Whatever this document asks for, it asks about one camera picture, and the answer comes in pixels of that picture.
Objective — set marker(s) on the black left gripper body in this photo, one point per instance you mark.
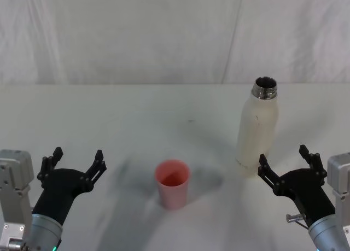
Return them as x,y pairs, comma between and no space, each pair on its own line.
57,191

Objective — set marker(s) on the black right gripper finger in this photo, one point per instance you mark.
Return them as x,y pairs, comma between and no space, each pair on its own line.
263,160
304,150

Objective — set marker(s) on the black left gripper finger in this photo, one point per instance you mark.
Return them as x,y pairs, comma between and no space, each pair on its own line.
58,153
99,155

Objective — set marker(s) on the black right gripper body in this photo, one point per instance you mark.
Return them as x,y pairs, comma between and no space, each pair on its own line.
309,193

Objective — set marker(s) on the cream vacuum bottle steel neck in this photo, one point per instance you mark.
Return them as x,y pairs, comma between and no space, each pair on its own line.
257,130

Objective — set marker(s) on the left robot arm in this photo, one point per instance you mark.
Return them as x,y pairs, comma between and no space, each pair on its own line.
13,185

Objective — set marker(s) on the white tablecloth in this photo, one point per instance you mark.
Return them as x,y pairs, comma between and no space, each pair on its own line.
136,111

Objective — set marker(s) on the pink cup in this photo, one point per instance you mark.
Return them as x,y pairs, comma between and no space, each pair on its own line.
172,192

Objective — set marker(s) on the white curtain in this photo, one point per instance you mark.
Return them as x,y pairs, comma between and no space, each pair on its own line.
136,35

